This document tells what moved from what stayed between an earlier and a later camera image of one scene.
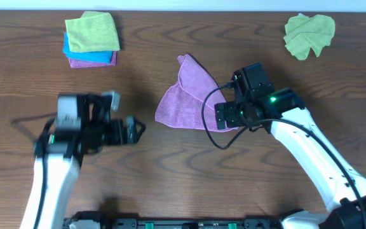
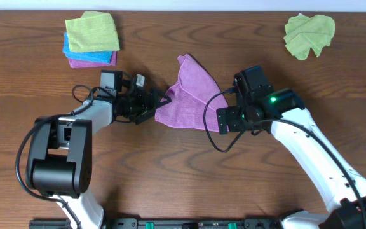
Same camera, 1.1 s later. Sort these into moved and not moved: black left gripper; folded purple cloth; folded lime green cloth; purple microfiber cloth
Moved: black left gripper
Not moved: purple microfiber cloth; folded lime green cloth; folded purple cloth
